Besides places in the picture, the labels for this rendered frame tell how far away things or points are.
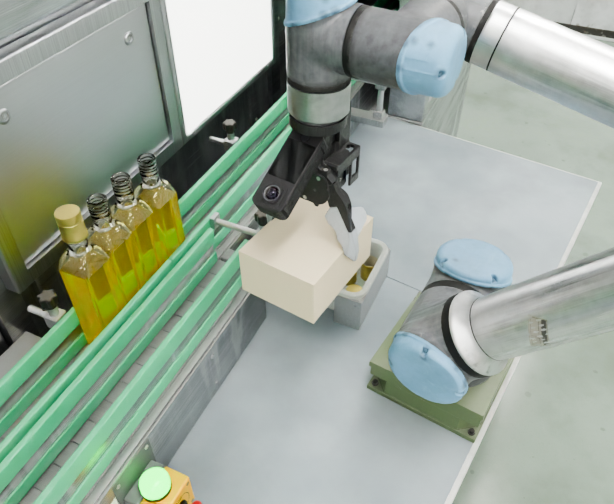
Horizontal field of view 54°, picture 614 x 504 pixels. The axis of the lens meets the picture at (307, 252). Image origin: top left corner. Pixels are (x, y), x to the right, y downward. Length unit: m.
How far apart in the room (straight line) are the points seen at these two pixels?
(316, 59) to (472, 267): 0.40
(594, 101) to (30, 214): 0.79
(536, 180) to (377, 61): 1.09
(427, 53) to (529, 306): 0.31
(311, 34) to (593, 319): 0.43
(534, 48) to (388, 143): 1.04
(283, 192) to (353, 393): 0.51
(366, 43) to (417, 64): 0.06
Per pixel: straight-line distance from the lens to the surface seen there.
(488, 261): 0.93
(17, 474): 0.92
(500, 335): 0.77
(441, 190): 1.57
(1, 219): 0.97
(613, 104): 0.73
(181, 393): 0.99
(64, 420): 0.94
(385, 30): 0.64
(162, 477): 0.94
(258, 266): 0.81
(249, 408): 1.10
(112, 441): 0.92
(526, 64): 0.73
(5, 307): 1.08
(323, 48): 0.66
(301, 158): 0.73
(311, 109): 0.70
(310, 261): 0.79
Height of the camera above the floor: 1.67
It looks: 43 degrees down
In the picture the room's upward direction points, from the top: straight up
